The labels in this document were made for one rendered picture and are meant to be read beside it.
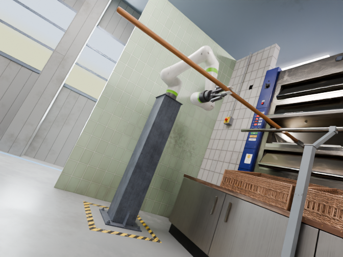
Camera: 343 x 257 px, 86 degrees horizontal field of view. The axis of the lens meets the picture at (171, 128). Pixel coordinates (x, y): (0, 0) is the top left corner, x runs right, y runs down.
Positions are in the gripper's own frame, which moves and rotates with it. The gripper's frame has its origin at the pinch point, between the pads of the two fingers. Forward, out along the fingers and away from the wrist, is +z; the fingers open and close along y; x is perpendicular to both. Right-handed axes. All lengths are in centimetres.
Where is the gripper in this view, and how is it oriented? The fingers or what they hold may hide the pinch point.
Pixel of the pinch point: (227, 90)
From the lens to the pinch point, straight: 132.6
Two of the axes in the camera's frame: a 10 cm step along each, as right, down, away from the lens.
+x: -8.0, -4.2, -4.3
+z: 4.8, -0.2, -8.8
